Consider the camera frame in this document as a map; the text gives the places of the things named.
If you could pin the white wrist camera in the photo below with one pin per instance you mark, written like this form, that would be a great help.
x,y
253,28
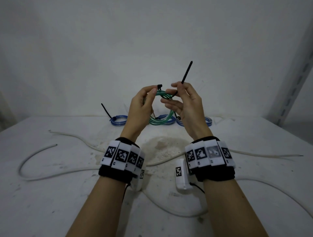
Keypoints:
x,y
182,184
139,184

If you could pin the black marker wristband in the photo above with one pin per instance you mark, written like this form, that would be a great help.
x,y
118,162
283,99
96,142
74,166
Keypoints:
x,y
112,174
215,174

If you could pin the person's left forearm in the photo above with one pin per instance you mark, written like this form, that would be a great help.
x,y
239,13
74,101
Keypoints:
x,y
102,210

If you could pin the left black marker wristband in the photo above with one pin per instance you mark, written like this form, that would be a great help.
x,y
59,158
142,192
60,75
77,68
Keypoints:
x,y
112,174

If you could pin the person's right hand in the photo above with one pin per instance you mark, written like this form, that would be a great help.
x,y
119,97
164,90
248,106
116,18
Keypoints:
x,y
193,114

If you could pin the right black marker wristband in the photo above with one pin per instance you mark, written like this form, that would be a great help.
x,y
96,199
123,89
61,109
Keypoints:
x,y
215,174

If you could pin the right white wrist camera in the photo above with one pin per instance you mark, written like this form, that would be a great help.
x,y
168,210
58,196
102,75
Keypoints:
x,y
182,184

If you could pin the person's right forearm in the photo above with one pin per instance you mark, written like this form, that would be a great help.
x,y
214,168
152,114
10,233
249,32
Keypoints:
x,y
232,210

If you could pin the curled black cable tie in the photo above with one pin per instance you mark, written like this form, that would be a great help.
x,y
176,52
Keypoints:
x,y
106,111

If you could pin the white perforated shelf upright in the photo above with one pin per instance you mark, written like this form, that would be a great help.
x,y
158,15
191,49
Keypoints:
x,y
293,80

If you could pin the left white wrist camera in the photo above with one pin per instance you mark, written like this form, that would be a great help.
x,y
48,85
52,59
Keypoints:
x,y
139,184

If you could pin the long black cable tie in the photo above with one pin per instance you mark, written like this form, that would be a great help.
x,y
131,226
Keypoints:
x,y
186,73

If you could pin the person's left hand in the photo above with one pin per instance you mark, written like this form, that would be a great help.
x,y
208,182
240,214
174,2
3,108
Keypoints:
x,y
137,112

